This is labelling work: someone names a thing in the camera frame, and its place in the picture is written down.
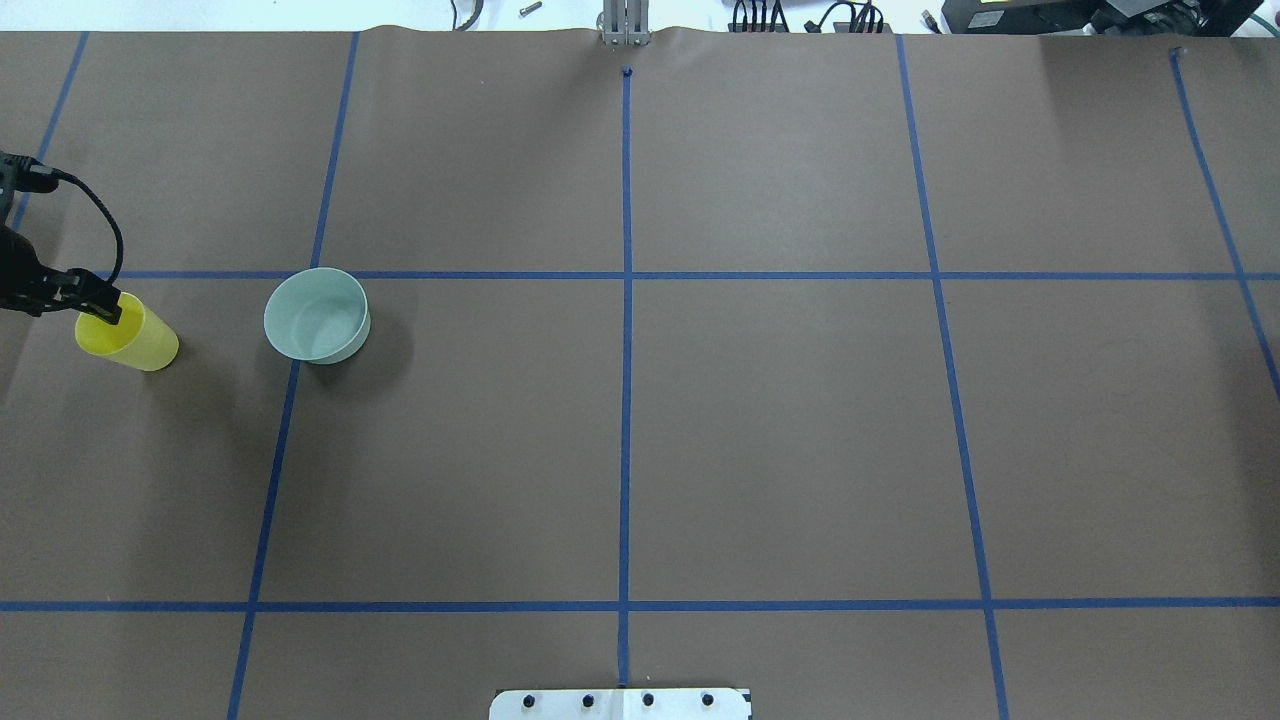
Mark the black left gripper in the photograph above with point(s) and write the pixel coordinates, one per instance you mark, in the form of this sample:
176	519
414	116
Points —
20	272

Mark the yellow plastic cup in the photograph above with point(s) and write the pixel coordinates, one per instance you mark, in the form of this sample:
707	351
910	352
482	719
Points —
140	340

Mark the mint green bowl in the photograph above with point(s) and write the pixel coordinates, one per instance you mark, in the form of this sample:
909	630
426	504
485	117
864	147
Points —
320	316

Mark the aluminium frame post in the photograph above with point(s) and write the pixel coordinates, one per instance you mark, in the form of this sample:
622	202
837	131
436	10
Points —
625	23

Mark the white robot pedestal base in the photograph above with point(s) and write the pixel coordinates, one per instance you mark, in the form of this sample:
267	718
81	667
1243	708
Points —
623	703

